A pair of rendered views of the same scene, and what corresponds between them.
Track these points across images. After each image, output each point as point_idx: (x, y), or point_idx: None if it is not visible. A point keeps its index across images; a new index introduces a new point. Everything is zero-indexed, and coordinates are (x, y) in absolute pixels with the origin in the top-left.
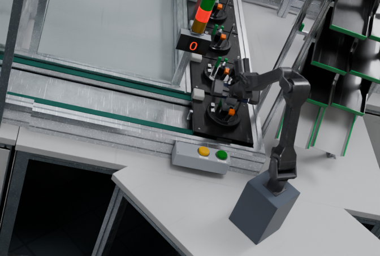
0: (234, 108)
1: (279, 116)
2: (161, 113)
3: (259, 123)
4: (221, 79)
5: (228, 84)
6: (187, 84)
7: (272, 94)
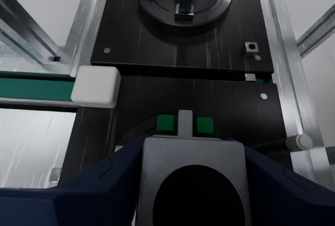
0: (230, 136)
1: (332, 67)
2: (0, 161)
3: (326, 170)
4: (183, 8)
5: (54, 215)
6: (86, 44)
7: (307, 12)
